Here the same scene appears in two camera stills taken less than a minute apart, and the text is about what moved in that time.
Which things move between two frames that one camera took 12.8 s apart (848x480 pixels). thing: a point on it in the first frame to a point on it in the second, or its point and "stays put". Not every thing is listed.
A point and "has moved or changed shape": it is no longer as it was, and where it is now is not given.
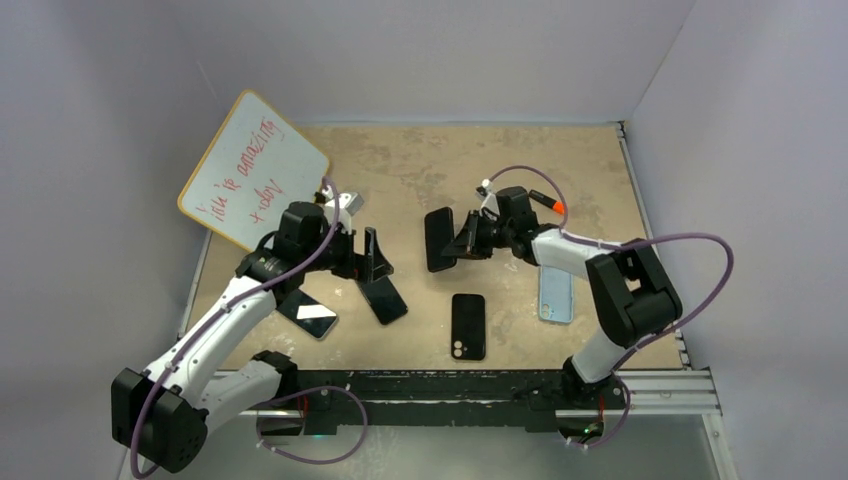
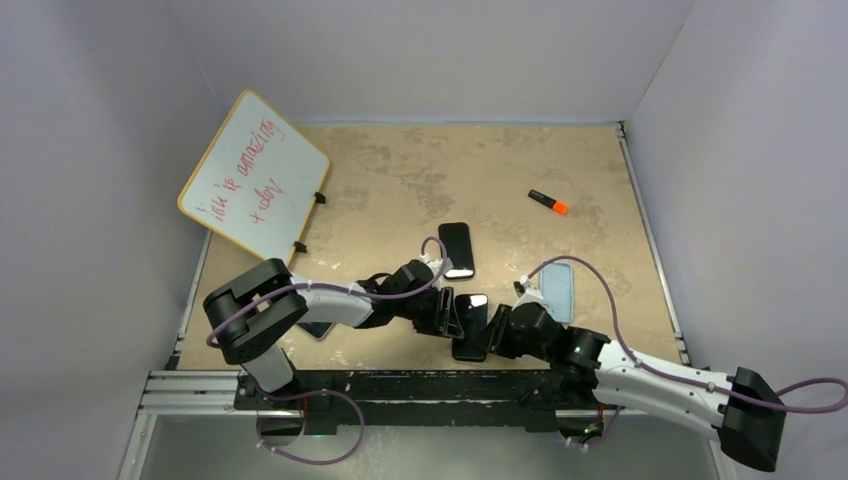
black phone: (439, 228) has moved or changed shape
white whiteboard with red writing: (254, 168) stays put
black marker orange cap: (555, 205) stays put
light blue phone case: (556, 295) stays put
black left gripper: (376, 264) to (442, 321)
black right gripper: (468, 244) to (495, 342)
